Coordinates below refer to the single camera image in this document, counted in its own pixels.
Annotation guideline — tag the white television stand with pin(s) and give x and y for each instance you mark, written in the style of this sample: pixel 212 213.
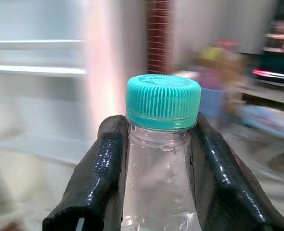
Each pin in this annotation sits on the white television stand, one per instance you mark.
pixel 269 96

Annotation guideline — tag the black television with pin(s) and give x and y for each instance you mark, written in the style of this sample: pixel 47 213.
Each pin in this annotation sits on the black television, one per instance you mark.
pixel 276 65

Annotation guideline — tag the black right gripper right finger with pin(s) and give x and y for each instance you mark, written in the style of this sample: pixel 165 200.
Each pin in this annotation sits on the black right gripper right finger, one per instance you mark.
pixel 223 183

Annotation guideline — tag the clear bottle with teal cap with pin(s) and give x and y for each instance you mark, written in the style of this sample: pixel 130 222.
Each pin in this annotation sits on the clear bottle with teal cap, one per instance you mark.
pixel 161 173

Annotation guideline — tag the doll with blue skirt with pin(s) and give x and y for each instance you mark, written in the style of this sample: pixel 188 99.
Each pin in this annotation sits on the doll with blue skirt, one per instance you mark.
pixel 211 79

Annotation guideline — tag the white fridge shelf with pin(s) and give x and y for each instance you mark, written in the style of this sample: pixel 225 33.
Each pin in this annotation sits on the white fridge shelf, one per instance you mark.
pixel 36 70
pixel 36 44

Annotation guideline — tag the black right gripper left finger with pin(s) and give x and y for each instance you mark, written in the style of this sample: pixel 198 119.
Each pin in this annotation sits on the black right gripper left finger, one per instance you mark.
pixel 93 173

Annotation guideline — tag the grey fridge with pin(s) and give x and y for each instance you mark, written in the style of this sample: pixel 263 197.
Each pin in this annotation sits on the grey fridge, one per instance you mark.
pixel 36 108

